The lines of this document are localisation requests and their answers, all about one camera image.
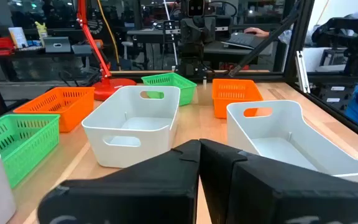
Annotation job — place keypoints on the person's hand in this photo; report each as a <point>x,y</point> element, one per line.
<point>255,31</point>

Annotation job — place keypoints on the white metal bracket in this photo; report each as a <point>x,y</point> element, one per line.
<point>303,74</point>

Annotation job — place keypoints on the black neighbouring robot arm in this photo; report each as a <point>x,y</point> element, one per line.
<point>353,31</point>

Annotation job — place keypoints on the orange slotted plastic basket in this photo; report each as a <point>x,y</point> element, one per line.
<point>228,102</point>
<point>73,115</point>

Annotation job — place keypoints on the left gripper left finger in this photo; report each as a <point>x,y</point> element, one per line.
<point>135,193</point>

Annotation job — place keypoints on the green slotted plastic basket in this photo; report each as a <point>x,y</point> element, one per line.
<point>26,155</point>
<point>185,93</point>

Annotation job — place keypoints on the white card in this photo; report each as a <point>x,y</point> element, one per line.
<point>18,37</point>

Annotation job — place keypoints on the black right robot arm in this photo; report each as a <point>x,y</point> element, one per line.
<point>191,59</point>

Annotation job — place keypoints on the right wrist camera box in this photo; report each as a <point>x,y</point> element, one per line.
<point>195,7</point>

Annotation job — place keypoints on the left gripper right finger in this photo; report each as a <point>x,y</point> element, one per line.
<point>275,199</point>

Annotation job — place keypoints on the yellow-green bottle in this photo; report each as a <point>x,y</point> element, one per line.
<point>41,31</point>

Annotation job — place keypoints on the red desk lamp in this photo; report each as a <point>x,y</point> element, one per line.
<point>113,87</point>

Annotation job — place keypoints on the black keyboard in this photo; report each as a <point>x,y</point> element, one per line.
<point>241,40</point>

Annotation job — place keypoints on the red storage bin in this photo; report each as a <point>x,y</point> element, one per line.
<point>0,43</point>

